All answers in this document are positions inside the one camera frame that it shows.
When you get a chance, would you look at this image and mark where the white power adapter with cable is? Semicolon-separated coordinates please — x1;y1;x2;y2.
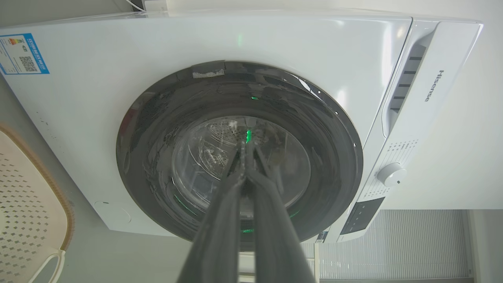
126;0;169;12

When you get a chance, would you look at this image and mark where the white pleated window blind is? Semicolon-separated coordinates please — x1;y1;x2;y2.
301;209;474;280

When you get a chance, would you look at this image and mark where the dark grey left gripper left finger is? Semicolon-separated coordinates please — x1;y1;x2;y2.
176;142;246;283

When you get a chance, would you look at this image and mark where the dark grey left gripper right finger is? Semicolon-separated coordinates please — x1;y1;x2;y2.
246;144;316;283

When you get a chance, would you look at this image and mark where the dark round washing machine door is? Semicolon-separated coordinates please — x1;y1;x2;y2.
116;60;363;243

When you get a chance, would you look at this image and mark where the blue energy label sticker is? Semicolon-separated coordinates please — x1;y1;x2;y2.
0;33;50;75

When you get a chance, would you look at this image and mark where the white Hisense washing machine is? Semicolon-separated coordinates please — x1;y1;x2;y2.
0;12;484;243

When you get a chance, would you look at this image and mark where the cream perforated laundry basket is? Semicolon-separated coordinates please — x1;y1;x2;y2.
0;125;75;283

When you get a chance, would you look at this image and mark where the white round control knob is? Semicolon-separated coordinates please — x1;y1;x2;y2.
377;163;408;187

